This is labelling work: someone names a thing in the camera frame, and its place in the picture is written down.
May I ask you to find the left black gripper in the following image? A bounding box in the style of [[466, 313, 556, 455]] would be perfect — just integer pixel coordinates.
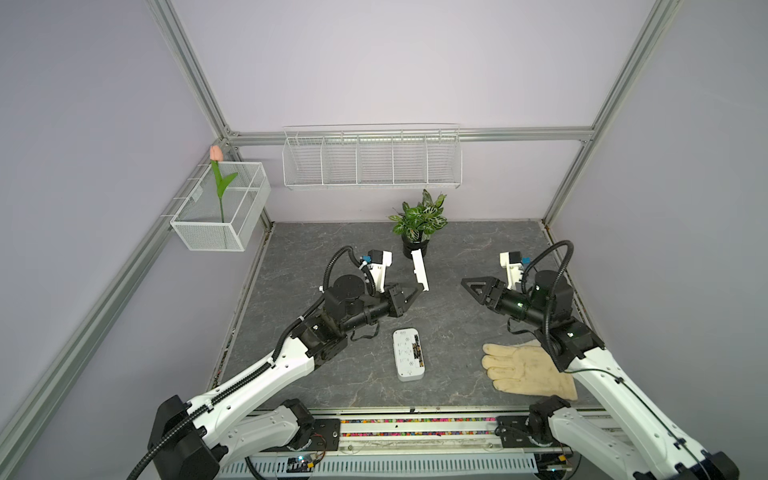
[[342, 282, 422, 334]]

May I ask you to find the white battery cover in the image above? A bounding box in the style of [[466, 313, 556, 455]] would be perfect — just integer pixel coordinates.
[[411, 249, 429, 291]]

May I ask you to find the white alarm device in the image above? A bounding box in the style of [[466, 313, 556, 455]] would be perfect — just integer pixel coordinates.
[[392, 328, 426, 382]]

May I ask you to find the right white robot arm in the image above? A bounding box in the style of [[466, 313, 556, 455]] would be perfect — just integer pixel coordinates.
[[461, 240, 740, 479]]

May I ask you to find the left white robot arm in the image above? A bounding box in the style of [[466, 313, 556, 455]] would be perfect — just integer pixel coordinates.
[[128, 246, 429, 479]]

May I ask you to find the potted green plant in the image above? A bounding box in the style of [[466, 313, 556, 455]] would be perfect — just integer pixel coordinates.
[[388, 189, 448, 260]]

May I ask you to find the beige work glove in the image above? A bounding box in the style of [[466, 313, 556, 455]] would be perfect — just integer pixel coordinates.
[[481, 340, 578, 401]]

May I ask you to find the artificial pink tulip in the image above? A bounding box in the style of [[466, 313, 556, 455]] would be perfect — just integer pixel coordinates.
[[209, 145, 238, 222]]

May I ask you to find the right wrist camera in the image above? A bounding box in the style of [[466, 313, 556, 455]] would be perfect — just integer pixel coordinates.
[[499, 251, 524, 290]]

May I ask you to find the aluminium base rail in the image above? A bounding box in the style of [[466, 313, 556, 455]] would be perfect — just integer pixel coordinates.
[[170, 409, 664, 457]]

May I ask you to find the long white wire shelf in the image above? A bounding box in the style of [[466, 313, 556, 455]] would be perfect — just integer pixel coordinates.
[[282, 123, 463, 189]]

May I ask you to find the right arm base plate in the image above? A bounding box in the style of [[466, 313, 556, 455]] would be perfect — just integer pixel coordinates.
[[494, 413, 555, 448]]

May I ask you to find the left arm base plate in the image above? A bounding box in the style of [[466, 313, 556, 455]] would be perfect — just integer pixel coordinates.
[[267, 418, 341, 452]]

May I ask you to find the white wire basket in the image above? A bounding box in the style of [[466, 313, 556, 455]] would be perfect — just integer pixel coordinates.
[[170, 161, 271, 253]]

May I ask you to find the white cable duct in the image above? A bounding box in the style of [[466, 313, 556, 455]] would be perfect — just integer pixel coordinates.
[[251, 452, 539, 479]]

